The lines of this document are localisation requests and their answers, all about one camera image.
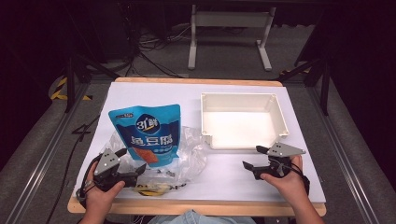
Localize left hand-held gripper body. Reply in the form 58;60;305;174
92;147;139;192

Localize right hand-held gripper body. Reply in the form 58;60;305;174
253;142;307;181

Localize blue snack pouch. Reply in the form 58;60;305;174
107;104;182;168

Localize clear plastic bag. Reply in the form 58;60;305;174
101;125;208;193

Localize person's right hand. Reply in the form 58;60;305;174
259;154;310;203

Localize person's left hand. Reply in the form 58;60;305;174
83;161;126;217

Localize yellow and black packet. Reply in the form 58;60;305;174
133;182;189;197

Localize white plastic box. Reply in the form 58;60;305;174
200;91;290;150

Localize white table mat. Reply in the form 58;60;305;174
74;81;327;204

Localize wooden table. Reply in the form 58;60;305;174
67;77;328;217

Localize person's blue jeans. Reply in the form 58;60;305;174
147;208;258;224

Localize black tripod stand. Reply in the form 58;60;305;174
64;53;121;114
277;54;332;117

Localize yellow black floor tape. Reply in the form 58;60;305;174
49;77;93;102

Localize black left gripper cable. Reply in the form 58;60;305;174
75;154;104;209

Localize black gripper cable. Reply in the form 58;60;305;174
290;162;311;196
75;154;104;209

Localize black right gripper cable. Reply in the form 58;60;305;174
290;162;311;196

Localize thin black floor cable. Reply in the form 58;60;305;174
46;115;101;224

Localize aluminium floor rail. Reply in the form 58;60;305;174
4;82;92;224
305;83;380;224

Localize bundle of floor cables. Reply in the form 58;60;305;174
122;12;192;79

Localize white metal stand frame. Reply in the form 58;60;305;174
187;4;277;72

